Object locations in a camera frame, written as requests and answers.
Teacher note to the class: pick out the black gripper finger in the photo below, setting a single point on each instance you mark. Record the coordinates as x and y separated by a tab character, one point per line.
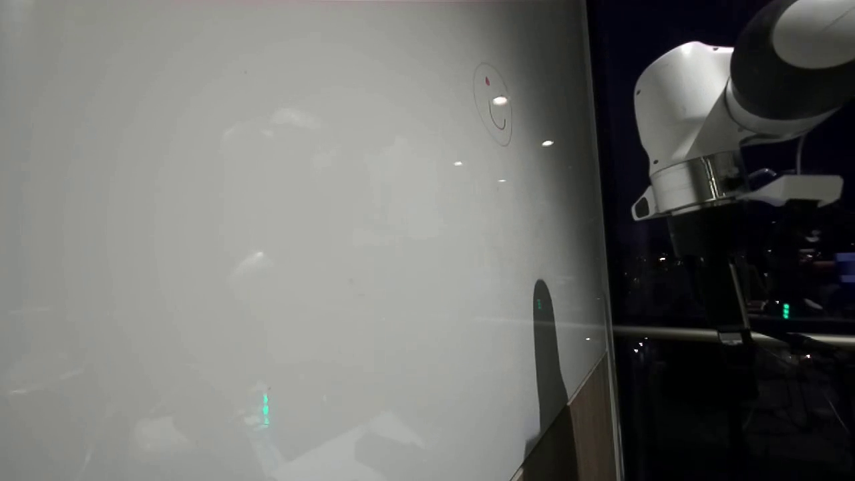
736	296

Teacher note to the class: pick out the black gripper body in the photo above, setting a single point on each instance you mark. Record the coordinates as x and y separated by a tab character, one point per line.
712	234

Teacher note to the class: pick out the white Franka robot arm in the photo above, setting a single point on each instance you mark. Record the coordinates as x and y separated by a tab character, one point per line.
686	98

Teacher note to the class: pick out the blue glowing monitor screen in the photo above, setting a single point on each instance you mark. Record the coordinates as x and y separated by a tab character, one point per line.
844	269

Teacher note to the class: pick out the grey horizontal rail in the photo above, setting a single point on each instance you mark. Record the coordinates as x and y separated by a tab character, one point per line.
676	334

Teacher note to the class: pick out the wooden wall panel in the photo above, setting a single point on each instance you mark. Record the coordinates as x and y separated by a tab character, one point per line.
591	437

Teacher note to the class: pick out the large white wall whiteboard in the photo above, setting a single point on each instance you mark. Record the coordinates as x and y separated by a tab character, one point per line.
269	223

